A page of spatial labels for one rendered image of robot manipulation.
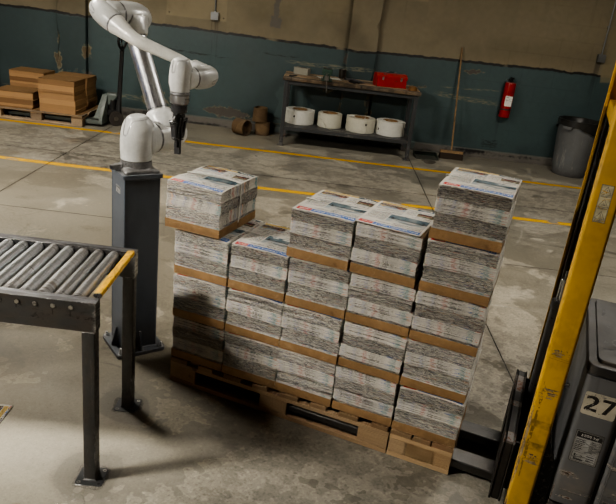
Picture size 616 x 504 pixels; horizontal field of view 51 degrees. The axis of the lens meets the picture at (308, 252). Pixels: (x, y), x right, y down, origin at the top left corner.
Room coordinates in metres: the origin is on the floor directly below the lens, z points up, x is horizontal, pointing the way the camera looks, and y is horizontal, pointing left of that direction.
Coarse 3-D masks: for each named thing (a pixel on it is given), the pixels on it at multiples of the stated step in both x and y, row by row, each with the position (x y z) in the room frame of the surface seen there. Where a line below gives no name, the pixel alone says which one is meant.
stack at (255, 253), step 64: (192, 256) 2.83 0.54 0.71; (256, 256) 2.72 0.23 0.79; (256, 320) 2.71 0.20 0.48; (320, 320) 2.60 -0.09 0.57; (384, 320) 2.51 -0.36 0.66; (192, 384) 2.81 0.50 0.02; (256, 384) 2.70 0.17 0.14; (320, 384) 2.60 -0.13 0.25; (384, 384) 2.50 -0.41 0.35; (384, 448) 2.48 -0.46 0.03
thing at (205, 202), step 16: (176, 176) 2.91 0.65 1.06; (192, 176) 2.96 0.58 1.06; (176, 192) 2.84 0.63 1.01; (192, 192) 2.81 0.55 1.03; (208, 192) 2.79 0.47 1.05; (224, 192) 2.78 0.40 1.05; (176, 208) 2.84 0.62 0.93; (192, 208) 2.82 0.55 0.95; (208, 208) 2.79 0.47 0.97; (224, 208) 2.80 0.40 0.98; (208, 224) 2.79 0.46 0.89; (224, 224) 2.82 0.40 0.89
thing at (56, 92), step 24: (24, 72) 8.72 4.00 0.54; (48, 72) 8.87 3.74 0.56; (72, 72) 9.09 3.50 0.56; (0, 96) 8.31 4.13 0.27; (24, 96) 8.32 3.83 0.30; (48, 96) 8.34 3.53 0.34; (72, 96) 8.33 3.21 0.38; (96, 96) 9.08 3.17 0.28; (48, 120) 8.37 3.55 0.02; (72, 120) 8.31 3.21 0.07
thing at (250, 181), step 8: (200, 168) 3.11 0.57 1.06; (208, 168) 3.12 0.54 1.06; (216, 168) 3.14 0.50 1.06; (224, 168) 3.16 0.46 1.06; (224, 176) 3.03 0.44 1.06; (232, 176) 3.04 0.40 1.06; (240, 176) 3.06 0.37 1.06; (248, 176) 3.08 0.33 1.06; (256, 176) 3.10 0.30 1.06; (248, 184) 3.01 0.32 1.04; (256, 184) 3.10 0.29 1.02; (248, 192) 3.03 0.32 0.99; (256, 192) 3.11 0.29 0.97; (248, 200) 3.03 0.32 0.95; (248, 208) 3.05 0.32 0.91
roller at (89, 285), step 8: (112, 256) 2.52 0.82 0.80; (104, 264) 2.43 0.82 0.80; (112, 264) 2.48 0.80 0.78; (96, 272) 2.34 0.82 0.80; (104, 272) 2.38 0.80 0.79; (88, 280) 2.26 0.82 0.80; (96, 280) 2.29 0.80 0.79; (80, 288) 2.19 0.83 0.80; (88, 288) 2.21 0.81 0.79; (88, 296) 2.19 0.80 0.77
